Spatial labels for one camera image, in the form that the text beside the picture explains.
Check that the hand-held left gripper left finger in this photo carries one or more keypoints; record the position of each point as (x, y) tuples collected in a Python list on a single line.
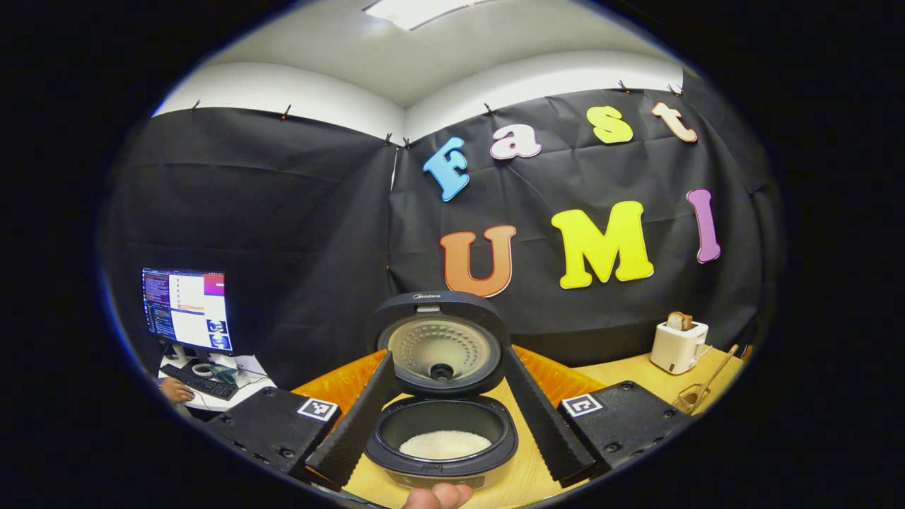
[(353, 424)]

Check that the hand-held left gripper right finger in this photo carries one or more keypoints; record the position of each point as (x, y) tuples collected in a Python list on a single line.
[(541, 424)]

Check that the black silver rice cooker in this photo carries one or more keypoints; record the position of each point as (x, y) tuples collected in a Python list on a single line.
[(452, 353)]

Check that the wooden spoon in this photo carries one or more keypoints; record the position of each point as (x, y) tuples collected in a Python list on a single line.
[(717, 371)]

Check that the white side table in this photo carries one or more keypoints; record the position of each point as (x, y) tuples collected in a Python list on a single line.
[(251, 385)]

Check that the white toaster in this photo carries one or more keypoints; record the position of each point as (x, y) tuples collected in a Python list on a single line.
[(675, 350)]

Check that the black keyboard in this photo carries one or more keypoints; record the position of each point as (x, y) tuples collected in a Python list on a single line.
[(201, 384)]

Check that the toasted bread slice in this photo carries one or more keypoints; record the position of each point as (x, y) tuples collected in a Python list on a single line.
[(680, 322)]

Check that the black backdrop cloth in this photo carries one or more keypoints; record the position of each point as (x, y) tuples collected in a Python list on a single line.
[(297, 247)]

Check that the computer monitor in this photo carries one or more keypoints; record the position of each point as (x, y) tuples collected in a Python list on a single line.
[(187, 307)]

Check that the ceiling light panel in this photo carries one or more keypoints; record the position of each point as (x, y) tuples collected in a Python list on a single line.
[(424, 10)]

